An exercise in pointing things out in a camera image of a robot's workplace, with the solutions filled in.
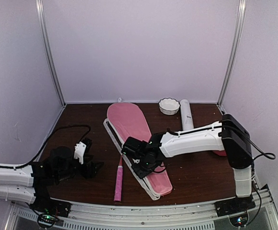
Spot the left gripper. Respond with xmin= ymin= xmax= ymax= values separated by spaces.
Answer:
xmin=55 ymin=154 xmax=104 ymax=182

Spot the pink badminton racket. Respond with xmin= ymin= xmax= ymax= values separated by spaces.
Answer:
xmin=113 ymin=155 xmax=123 ymax=202

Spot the pink racket bag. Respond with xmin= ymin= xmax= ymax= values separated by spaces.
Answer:
xmin=103 ymin=102 xmax=173 ymax=200

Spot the white shuttlecock tube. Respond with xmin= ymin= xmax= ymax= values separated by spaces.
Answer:
xmin=179 ymin=99 xmax=194 ymax=130

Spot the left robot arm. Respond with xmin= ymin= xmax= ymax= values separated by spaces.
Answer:
xmin=0 ymin=138 xmax=104 ymax=213

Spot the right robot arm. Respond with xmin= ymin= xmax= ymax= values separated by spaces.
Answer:
xmin=121 ymin=114 xmax=253 ymax=212

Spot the white scalloped bowl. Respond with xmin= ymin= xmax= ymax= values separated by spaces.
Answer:
xmin=158 ymin=98 xmax=180 ymax=115

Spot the red floral plate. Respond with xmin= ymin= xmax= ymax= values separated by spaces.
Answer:
xmin=212 ymin=150 xmax=227 ymax=157

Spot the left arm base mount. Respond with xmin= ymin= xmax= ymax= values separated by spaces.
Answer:
xmin=27 ymin=198 xmax=71 ymax=229

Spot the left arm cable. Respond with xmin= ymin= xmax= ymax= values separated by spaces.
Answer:
xmin=0 ymin=124 xmax=91 ymax=168

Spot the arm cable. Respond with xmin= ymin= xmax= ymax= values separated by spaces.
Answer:
xmin=224 ymin=124 xmax=277 ymax=161
xmin=0 ymin=124 xmax=91 ymax=168

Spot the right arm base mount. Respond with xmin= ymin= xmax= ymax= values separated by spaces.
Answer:
xmin=214 ymin=195 xmax=256 ymax=228

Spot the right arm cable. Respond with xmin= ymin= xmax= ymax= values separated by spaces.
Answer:
xmin=224 ymin=124 xmax=277 ymax=161

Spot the metal base rail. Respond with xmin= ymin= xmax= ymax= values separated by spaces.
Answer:
xmin=51 ymin=189 xmax=278 ymax=230

